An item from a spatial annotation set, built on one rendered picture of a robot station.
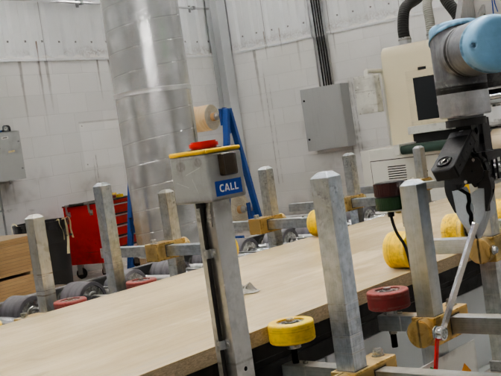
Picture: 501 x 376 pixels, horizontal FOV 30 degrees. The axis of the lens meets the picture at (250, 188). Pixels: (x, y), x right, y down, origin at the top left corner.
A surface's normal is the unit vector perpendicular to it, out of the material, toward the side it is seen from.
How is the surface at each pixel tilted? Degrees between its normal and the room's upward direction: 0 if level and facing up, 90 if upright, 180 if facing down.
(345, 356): 90
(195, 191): 90
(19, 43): 90
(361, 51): 90
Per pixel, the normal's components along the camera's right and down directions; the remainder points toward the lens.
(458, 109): -0.47, 0.11
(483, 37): 0.07, 0.04
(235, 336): 0.74, -0.07
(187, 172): -0.65, 0.14
